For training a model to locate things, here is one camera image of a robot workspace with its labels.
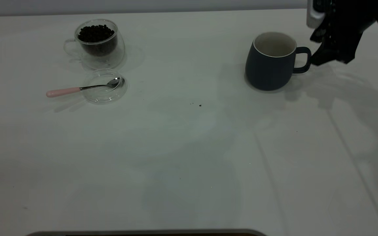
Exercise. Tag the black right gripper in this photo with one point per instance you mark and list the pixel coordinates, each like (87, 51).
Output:
(353, 16)

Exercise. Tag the heap of coffee beans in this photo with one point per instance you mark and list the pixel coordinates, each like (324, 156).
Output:
(95, 34)

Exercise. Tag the clear glass saucer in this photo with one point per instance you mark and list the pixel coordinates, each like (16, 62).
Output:
(105, 95)

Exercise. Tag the clear double-wall glass cup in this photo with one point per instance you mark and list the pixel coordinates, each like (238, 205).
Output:
(116, 54)

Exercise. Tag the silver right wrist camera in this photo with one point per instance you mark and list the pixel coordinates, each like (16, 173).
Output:
(314, 14)

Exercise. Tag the dark grey ceramic mug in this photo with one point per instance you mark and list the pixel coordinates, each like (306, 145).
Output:
(267, 72)

